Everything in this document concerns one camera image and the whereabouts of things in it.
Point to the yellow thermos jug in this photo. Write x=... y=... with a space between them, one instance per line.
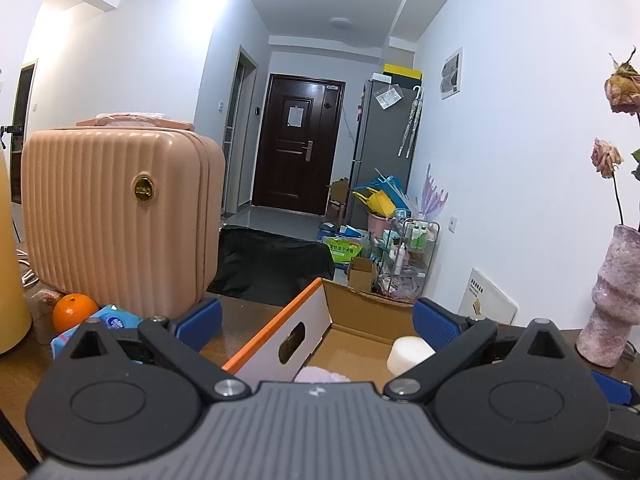
x=15 y=318

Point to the yellow blue bags pile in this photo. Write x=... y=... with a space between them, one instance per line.
x=384 y=197

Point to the wall electrical panel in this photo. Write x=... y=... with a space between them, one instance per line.
x=450 y=76

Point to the blue tissue pack open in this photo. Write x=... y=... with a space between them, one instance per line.
x=91 y=347

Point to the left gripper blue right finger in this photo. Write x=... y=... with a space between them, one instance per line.
x=435 y=324

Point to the wire rack with bottles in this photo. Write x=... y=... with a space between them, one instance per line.
x=404 y=255

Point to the dark brown entrance door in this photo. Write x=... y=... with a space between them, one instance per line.
x=297 y=143

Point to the pink textured ceramic vase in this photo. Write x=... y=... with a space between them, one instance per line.
x=615 y=298

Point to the light pink soft cloth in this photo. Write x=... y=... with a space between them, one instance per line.
x=318 y=375

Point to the white folded umbrella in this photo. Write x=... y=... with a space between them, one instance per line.
x=411 y=129

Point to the red orange cardboard box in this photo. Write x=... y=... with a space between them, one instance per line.
x=330 y=326

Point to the yellow box on fridge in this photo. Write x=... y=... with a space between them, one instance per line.
x=401 y=71

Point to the black bag on floor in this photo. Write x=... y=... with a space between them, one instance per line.
x=267 y=268

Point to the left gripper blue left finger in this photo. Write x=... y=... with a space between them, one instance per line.
x=200 y=324

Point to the orange fruit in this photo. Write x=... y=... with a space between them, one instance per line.
x=71 y=310

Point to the white board leaning on wall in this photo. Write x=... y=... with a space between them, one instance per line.
x=483 y=298

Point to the dried pink rose bouquet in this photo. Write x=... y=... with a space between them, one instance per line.
x=621 y=91

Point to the grey refrigerator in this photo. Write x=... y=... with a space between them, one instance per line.
x=384 y=116

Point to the pink ribbed suitcase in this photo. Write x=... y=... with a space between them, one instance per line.
x=127 y=215

